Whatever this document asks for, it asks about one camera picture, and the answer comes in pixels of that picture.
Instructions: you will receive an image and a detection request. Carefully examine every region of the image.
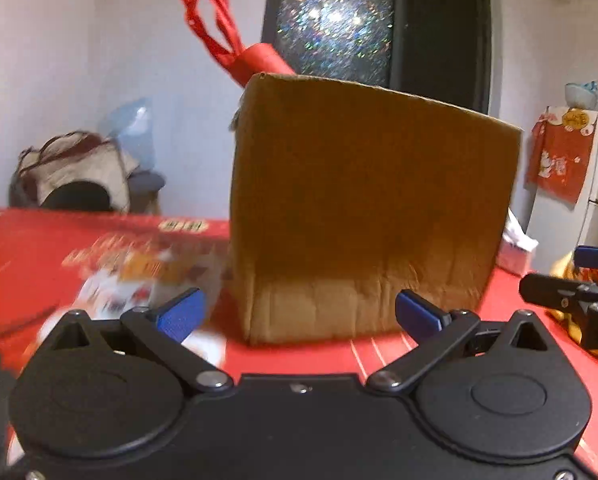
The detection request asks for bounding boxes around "red printed fridge cloth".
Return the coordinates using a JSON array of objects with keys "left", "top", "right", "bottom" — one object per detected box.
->
[{"left": 526, "top": 110, "right": 598, "bottom": 206}]

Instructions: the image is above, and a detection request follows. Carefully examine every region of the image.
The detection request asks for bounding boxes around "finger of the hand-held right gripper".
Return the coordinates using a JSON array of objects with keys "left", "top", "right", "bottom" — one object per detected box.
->
[
  {"left": 518, "top": 271, "right": 598, "bottom": 313},
  {"left": 573, "top": 245, "right": 598, "bottom": 272}
]

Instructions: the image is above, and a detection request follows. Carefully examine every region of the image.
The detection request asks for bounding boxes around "dark window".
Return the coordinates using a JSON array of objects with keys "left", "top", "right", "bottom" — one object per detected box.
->
[{"left": 260, "top": 0, "right": 495, "bottom": 115}]

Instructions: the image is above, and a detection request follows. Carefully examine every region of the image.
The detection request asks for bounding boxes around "red printed tablecloth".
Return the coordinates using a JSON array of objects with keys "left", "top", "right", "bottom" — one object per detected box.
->
[{"left": 0, "top": 207, "right": 598, "bottom": 480}]

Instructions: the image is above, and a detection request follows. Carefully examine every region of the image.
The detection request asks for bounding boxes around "grey stool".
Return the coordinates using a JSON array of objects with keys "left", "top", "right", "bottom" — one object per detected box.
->
[{"left": 128, "top": 170, "right": 167, "bottom": 215}]

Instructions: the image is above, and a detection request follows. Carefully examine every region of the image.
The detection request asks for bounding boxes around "beige tote bag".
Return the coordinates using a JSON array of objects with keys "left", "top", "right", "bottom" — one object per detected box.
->
[{"left": 10, "top": 131, "right": 140, "bottom": 213}]

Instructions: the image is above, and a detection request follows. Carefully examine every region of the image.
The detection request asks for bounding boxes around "red shopping bag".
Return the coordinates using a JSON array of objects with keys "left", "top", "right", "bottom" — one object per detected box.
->
[{"left": 178, "top": 0, "right": 297, "bottom": 92}]

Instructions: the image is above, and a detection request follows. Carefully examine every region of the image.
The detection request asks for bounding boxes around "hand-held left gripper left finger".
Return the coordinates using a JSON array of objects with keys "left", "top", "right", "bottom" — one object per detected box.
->
[{"left": 34, "top": 287, "right": 236, "bottom": 393}]

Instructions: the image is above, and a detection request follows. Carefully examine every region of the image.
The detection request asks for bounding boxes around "yellow printed bag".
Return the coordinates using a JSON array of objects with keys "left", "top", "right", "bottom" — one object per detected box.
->
[{"left": 549, "top": 252, "right": 598, "bottom": 341}]

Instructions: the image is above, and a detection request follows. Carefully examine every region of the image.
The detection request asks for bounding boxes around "cardboard box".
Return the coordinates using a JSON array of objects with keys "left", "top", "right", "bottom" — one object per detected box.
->
[{"left": 228, "top": 72, "right": 524, "bottom": 347}]

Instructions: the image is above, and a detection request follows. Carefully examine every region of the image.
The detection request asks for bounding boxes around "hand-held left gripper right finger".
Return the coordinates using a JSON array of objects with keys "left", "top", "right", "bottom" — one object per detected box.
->
[{"left": 366, "top": 289, "right": 556, "bottom": 393}]

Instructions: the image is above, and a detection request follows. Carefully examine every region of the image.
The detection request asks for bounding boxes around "bowl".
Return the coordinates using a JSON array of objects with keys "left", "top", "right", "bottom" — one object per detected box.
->
[{"left": 564, "top": 81, "right": 598, "bottom": 110}]

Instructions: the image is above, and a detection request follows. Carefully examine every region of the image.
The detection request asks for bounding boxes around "tissue box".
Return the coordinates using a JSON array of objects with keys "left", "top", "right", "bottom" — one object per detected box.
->
[{"left": 496, "top": 207, "right": 540, "bottom": 277}]

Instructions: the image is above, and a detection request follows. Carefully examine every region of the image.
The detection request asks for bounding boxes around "white fridge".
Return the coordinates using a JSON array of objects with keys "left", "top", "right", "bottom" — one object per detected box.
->
[{"left": 526, "top": 105, "right": 598, "bottom": 276}]

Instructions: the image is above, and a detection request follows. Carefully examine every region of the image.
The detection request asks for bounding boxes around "black round object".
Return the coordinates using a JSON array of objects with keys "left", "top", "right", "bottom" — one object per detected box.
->
[{"left": 41, "top": 180, "right": 114, "bottom": 212}]

